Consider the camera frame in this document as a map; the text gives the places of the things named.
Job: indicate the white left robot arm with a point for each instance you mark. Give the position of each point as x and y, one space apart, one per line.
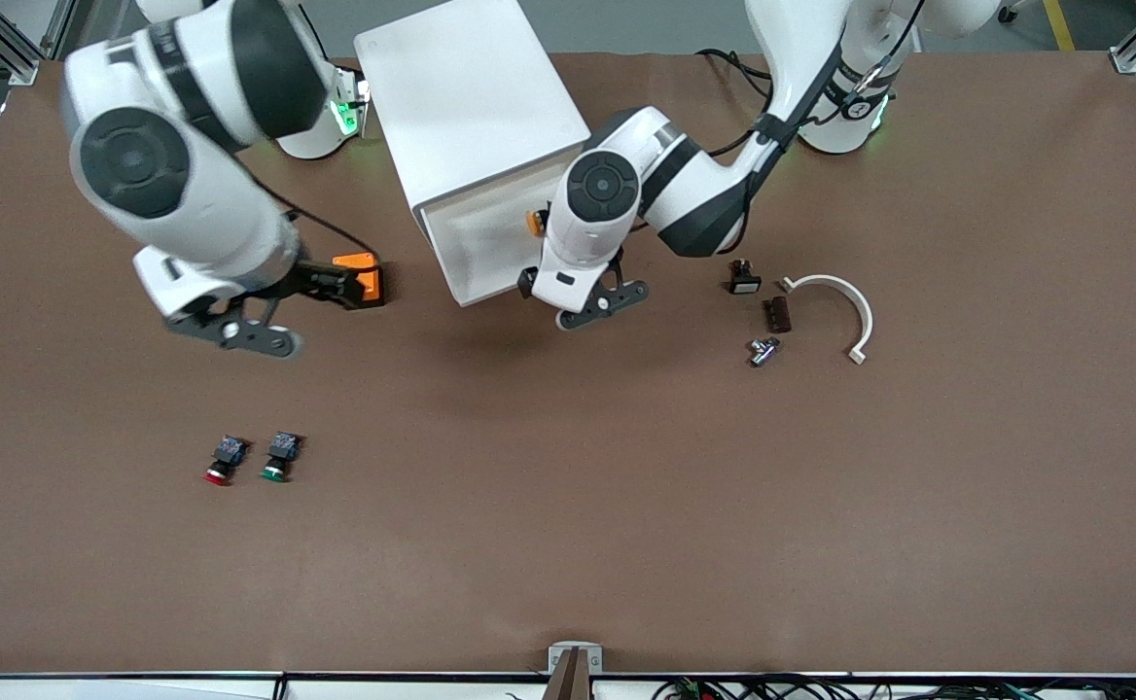
685 185

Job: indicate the orange button enclosure box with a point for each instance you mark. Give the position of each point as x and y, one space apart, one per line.
372 289

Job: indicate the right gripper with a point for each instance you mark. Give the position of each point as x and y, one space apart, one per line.
317 279

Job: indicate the red push button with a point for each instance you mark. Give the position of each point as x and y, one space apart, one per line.
228 455

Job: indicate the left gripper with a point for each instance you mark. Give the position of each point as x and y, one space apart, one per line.
527 280

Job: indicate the brown terminal block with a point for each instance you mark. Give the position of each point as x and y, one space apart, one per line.
778 315

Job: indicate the black rectangular white-capped switch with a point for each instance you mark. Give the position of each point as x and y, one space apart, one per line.
745 282

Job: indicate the silver metal connector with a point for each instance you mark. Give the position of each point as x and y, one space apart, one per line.
764 352

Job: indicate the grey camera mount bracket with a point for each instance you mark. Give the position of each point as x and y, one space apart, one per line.
575 661

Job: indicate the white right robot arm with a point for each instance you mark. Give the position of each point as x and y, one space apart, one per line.
189 204

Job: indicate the black caster wheel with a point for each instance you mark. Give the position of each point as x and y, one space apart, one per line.
1011 13

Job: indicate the green push button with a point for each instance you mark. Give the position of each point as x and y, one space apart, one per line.
281 452

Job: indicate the brown table cover mat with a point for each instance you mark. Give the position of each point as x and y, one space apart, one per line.
568 486

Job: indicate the white curved plastic bracket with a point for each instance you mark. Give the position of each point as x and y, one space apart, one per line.
860 306

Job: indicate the yellow push button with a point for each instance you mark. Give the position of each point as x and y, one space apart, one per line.
534 223

